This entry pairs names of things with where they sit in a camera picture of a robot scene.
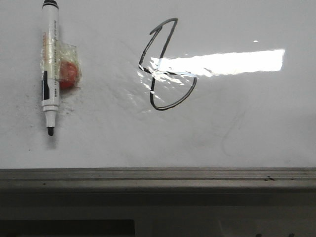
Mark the orange round magnet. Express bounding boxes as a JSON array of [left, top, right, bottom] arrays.
[[60, 61, 78, 89]]

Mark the white black whiteboard marker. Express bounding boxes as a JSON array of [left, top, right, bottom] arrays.
[[41, 0, 60, 136]]

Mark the grey aluminium whiteboard frame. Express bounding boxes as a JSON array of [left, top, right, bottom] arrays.
[[0, 167, 316, 194]]

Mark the clear yellowed adhesive tape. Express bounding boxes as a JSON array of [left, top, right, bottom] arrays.
[[40, 33, 81, 90]]

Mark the white glossy whiteboard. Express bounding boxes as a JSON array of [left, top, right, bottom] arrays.
[[0, 0, 316, 168]]

